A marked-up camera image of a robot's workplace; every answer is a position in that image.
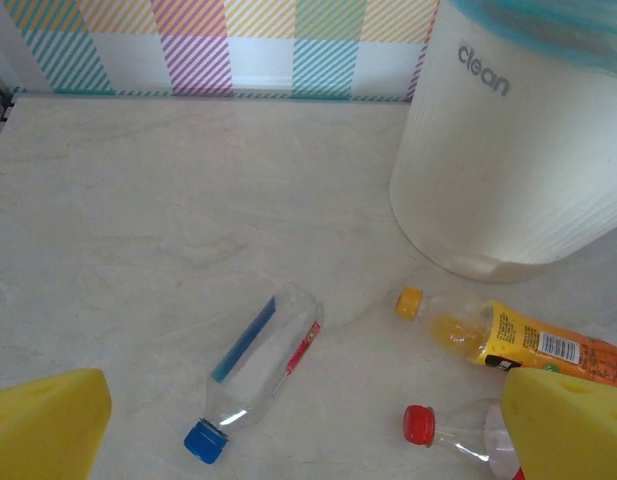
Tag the yellow orange juice bottle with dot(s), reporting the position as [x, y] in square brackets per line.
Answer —
[518, 340]

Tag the cream plastic waste bin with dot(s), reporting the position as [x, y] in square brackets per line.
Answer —
[503, 175]

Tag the red label cola bottle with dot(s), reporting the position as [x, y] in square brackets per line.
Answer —
[418, 424]

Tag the clear bottle blue cap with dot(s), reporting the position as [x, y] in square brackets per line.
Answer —
[258, 365]

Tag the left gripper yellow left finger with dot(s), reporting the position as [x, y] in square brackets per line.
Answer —
[43, 425]

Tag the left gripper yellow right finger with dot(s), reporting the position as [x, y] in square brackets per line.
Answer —
[568, 430]

